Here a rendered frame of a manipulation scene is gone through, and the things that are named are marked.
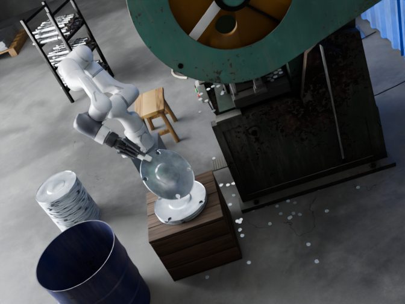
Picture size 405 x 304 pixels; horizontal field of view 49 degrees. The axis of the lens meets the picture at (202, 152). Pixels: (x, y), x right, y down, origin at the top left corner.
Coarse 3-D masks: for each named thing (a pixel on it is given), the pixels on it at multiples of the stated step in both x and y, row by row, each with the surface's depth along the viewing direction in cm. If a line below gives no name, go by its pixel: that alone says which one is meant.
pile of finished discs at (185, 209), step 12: (192, 192) 237; (204, 192) 234; (156, 204) 239; (168, 204) 236; (180, 204) 232; (192, 204) 230; (204, 204) 229; (168, 216) 229; (180, 216) 226; (192, 216) 225
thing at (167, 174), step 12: (156, 156) 226; (168, 156) 230; (180, 156) 233; (144, 168) 219; (156, 168) 222; (168, 168) 225; (180, 168) 229; (144, 180) 215; (156, 180) 218; (168, 180) 221; (180, 180) 225; (192, 180) 228; (156, 192) 214; (168, 192) 217; (180, 192) 221
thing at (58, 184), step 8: (56, 176) 301; (64, 176) 297; (72, 176) 294; (48, 184) 297; (56, 184) 292; (64, 184) 290; (72, 184) 287; (40, 192) 292; (48, 192) 288; (56, 192) 286; (64, 192) 283; (48, 200) 282
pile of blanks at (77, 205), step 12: (72, 192) 286; (84, 192) 297; (48, 204) 282; (60, 204) 283; (72, 204) 286; (84, 204) 294; (96, 204) 311; (60, 216) 287; (72, 216) 289; (84, 216) 295; (96, 216) 304; (60, 228) 299
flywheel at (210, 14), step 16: (176, 0) 180; (192, 0) 181; (208, 0) 181; (224, 0) 168; (240, 0) 169; (256, 0) 183; (272, 0) 183; (288, 0) 184; (176, 16) 184; (192, 16) 185; (208, 16) 180; (240, 16) 186; (256, 16) 187; (272, 16) 188; (192, 32) 183; (208, 32) 189; (240, 32) 190; (256, 32) 191; (224, 48) 194
